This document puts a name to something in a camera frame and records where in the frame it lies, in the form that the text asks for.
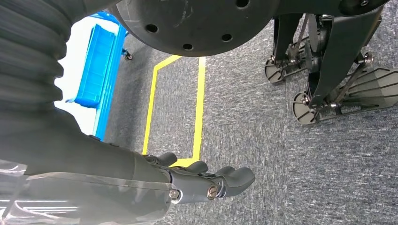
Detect blue plastic crate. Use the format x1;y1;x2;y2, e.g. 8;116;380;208
74;24;119;109

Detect blue metal shelf rack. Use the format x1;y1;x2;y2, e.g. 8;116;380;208
66;12;130;142

